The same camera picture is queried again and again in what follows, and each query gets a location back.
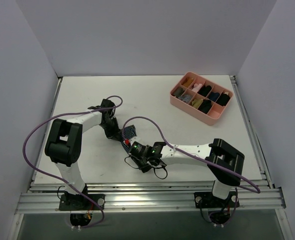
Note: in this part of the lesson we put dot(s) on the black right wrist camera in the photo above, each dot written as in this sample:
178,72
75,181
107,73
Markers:
137,149

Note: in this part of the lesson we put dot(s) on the mustard yellow rolled garment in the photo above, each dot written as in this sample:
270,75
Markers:
188,81

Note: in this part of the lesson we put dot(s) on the black rolled garment with tag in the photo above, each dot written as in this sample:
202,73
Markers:
223,99

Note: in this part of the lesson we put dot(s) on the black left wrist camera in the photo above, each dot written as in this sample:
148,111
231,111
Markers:
105,104

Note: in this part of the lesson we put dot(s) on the black rolled garment front row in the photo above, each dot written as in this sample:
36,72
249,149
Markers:
205,106

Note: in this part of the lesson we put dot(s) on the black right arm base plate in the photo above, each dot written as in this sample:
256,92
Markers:
206,200

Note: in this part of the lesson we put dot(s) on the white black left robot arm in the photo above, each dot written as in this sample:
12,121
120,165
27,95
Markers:
64,144

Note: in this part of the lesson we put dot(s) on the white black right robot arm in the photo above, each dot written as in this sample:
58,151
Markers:
223,160

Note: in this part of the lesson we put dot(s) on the navy white striped underwear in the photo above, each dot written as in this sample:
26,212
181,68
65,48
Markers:
128,133

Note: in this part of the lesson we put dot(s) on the grey patterned rolled garment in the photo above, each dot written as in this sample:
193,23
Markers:
186,98

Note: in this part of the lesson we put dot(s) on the dark blue rolled garment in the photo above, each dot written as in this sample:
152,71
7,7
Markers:
213,96

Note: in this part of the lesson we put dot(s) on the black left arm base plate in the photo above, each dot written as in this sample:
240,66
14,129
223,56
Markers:
71,202

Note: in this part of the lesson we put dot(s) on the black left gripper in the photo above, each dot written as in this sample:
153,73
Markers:
113,132

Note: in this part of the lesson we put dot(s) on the pink divided organizer tray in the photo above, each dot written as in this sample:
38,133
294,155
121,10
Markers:
216,110

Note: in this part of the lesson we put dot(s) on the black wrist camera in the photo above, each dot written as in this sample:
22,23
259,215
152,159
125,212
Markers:
105,104
137,149

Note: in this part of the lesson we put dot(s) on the dark grey rolled garment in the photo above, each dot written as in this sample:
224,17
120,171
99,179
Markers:
178,92

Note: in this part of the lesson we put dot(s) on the pink white rolled garment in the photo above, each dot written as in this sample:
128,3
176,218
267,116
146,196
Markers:
196,87

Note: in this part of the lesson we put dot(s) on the olive green rolled garment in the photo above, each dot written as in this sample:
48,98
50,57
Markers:
196,103

